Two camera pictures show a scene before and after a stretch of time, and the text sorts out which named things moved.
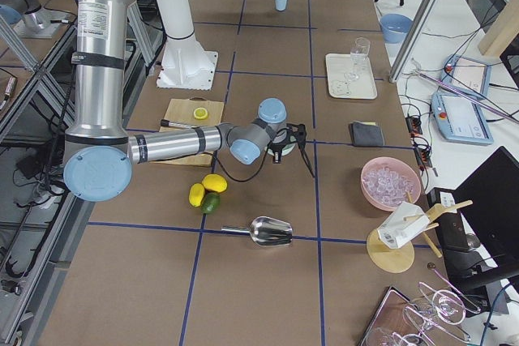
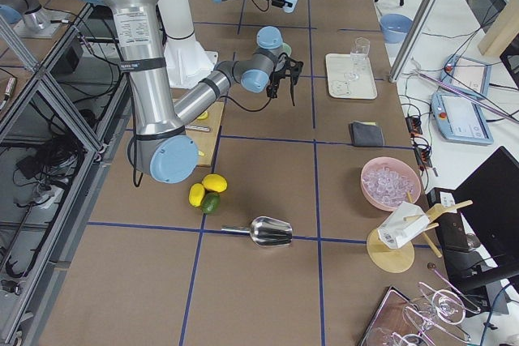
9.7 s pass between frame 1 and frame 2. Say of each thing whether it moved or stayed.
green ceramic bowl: moved
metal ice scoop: stayed
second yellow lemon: stayed
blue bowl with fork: stayed
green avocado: stayed
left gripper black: moved
